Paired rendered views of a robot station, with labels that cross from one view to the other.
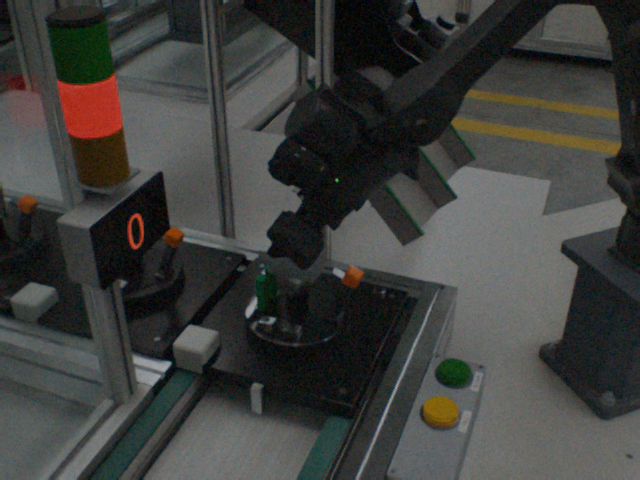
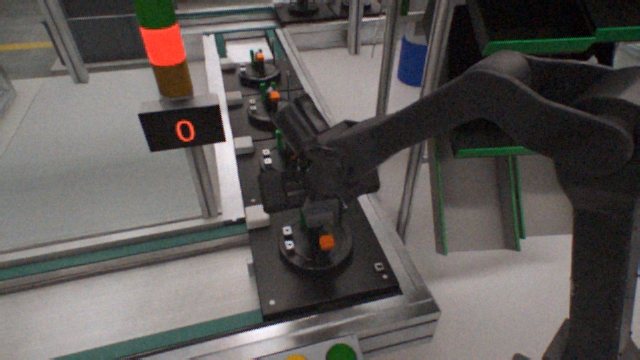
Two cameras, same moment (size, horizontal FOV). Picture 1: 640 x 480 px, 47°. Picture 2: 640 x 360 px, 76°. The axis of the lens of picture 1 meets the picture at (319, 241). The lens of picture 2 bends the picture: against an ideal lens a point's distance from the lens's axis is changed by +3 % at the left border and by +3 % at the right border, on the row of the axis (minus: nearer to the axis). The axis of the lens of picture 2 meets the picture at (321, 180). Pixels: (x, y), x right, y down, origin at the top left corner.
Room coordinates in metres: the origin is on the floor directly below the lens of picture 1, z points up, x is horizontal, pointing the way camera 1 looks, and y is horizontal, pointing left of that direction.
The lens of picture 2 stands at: (0.48, -0.38, 1.56)
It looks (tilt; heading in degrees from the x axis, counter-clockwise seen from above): 40 degrees down; 54
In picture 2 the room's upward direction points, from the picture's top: straight up
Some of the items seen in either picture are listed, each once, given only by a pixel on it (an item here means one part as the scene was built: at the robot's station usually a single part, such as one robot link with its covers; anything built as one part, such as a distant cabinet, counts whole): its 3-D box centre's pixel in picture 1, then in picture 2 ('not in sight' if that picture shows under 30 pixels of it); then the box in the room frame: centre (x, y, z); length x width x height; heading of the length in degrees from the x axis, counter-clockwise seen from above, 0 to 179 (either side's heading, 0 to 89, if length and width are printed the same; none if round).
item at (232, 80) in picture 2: not in sight; (258, 63); (1.04, 0.72, 1.01); 0.24 x 0.24 x 0.13; 69
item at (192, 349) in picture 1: (197, 349); (257, 219); (0.71, 0.16, 0.97); 0.05 x 0.05 x 0.04; 69
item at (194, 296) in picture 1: (130, 256); (288, 150); (0.86, 0.27, 1.01); 0.24 x 0.24 x 0.13; 69
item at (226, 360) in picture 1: (298, 327); (316, 248); (0.76, 0.03, 0.96); 0.24 x 0.24 x 0.02; 69
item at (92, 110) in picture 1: (91, 102); (163, 42); (0.63, 0.21, 1.33); 0.05 x 0.05 x 0.05
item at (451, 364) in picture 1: (453, 374); (341, 358); (0.67, -0.17, 0.96); 0.04 x 0.04 x 0.02
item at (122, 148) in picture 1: (99, 152); (172, 75); (0.63, 0.21, 1.28); 0.05 x 0.05 x 0.05
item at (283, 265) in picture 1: (289, 244); (314, 195); (0.77, 0.04, 1.09); 0.08 x 0.04 x 0.07; 69
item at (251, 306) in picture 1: (297, 315); (315, 242); (0.76, 0.03, 0.98); 0.14 x 0.14 x 0.02
